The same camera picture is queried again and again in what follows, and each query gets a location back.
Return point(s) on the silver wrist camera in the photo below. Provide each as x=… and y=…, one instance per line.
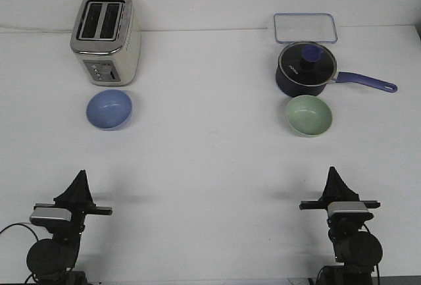
x=346, y=208
x=50, y=216

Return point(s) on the clear blue-rimmed container lid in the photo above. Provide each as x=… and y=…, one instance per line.
x=292, y=27

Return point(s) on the silver two-slot toaster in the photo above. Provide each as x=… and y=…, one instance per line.
x=106, y=40

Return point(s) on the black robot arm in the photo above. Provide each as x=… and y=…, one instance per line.
x=357, y=251
x=52, y=260

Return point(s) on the blue bowl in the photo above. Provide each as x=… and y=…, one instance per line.
x=109, y=109

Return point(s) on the dark blue saucepan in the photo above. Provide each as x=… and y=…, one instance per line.
x=294, y=89

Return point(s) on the glass pot lid blue knob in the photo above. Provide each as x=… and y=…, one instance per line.
x=307, y=63

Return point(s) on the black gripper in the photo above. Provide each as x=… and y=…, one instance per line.
x=340, y=226
x=78, y=200

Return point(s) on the green bowl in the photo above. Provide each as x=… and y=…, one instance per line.
x=308, y=115

